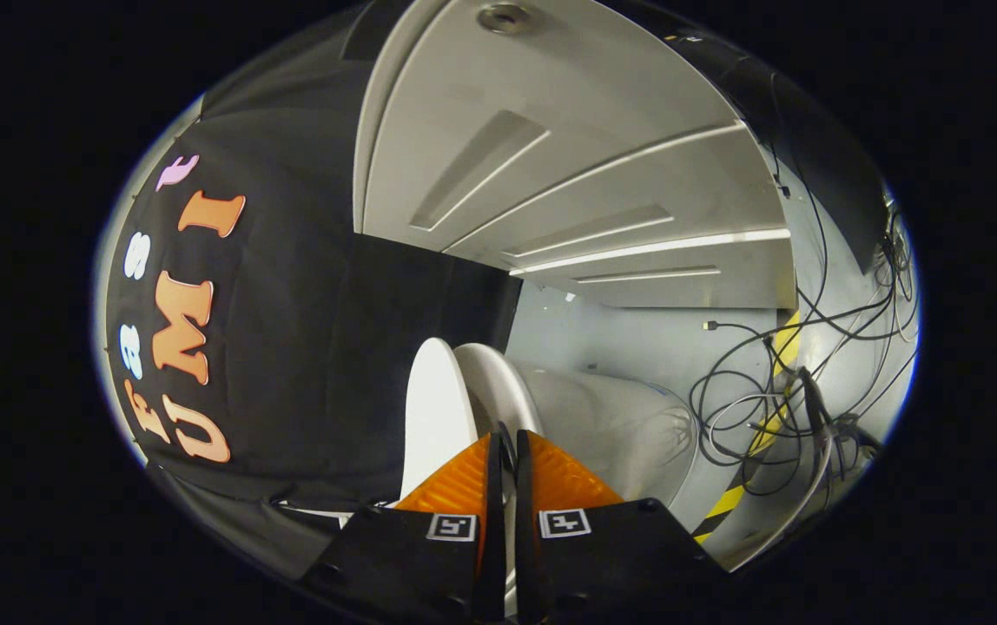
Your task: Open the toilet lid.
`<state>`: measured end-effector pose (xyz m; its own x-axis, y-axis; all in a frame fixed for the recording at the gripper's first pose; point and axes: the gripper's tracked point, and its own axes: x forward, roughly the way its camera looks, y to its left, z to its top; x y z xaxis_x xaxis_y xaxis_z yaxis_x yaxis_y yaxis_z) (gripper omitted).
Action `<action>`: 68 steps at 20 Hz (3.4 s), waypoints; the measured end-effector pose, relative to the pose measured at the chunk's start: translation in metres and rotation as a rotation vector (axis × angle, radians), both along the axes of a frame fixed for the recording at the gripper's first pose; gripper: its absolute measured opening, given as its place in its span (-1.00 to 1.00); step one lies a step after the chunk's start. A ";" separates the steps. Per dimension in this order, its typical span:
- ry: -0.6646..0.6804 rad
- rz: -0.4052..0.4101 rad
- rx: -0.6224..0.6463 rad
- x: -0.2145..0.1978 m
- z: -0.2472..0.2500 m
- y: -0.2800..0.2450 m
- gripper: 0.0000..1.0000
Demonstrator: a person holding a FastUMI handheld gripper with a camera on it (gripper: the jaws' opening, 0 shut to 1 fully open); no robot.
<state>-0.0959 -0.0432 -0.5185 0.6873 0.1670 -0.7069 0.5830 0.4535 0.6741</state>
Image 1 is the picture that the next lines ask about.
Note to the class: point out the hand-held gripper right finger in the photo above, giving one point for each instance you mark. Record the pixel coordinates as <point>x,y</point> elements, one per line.
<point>611,564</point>

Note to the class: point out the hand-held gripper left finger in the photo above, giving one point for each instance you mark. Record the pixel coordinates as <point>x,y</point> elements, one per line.
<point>412,564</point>

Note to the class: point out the white toilet seat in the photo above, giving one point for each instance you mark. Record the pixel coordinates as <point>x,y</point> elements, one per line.
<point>481,373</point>

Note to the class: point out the yellow black hazard tape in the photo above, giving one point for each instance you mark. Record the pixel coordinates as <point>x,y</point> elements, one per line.
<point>729,502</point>

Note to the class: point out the round metal fitting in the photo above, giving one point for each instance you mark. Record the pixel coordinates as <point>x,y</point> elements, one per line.
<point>504,17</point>

